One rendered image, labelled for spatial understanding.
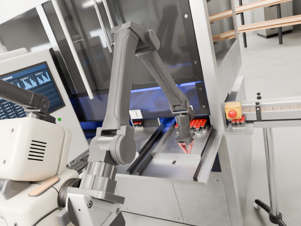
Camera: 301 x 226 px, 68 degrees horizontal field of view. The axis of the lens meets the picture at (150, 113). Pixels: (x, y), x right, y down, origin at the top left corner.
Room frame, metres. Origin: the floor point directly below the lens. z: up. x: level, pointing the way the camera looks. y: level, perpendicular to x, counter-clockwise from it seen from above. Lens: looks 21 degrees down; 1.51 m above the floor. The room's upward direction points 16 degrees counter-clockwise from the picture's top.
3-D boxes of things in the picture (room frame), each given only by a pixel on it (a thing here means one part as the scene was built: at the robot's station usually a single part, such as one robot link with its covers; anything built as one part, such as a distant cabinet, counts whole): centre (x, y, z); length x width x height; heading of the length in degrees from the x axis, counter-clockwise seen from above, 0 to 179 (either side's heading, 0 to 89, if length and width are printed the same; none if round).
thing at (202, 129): (1.16, -0.19, 0.90); 0.18 x 0.02 x 0.05; 58
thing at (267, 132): (1.09, -0.61, 0.46); 0.09 x 0.09 x 0.77; 58
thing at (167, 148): (1.08, -0.15, 0.90); 0.34 x 0.26 x 0.04; 148
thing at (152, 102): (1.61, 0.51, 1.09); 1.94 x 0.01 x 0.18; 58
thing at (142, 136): (1.27, 0.14, 0.90); 0.34 x 0.26 x 0.04; 148
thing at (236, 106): (1.05, -0.42, 1.00); 0.08 x 0.07 x 0.07; 148
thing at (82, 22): (1.46, 0.25, 1.51); 0.47 x 0.01 x 0.59; 58
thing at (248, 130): (1.08, -0.45, 0.87); 0.14 x 0.13 x 0.02; 148
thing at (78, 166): (1.22, 0.59, 0.82); 0.40 x 0.14 x 0.02; 137
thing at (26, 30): (1.75, 0.71, 1.51); 0.49 x 0.01 x 0.59; 58
